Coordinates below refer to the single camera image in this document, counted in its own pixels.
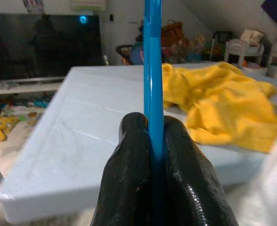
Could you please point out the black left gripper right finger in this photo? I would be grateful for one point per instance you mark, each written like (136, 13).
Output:
(192, 183)

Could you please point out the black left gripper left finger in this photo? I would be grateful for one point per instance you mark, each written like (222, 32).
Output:
(126, 176)

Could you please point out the blue plastic clothes hanger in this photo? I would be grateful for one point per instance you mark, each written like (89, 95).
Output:
(152, 70)

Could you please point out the grey folding table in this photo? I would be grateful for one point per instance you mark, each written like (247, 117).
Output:
(81, 117)

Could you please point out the yellow garment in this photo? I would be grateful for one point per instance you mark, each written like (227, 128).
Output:
(223, 106)

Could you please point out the black toy stroller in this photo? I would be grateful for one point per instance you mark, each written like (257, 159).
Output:
(129, 53)

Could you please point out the yellow floor toy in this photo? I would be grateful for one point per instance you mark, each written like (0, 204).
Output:
(2, 128)

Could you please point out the white tv console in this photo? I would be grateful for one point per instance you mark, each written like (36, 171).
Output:
(23, 88)

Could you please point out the brown handbag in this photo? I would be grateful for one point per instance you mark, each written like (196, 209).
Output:
(174, 35)

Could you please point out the black television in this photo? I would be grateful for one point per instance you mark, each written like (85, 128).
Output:
(46, 47)

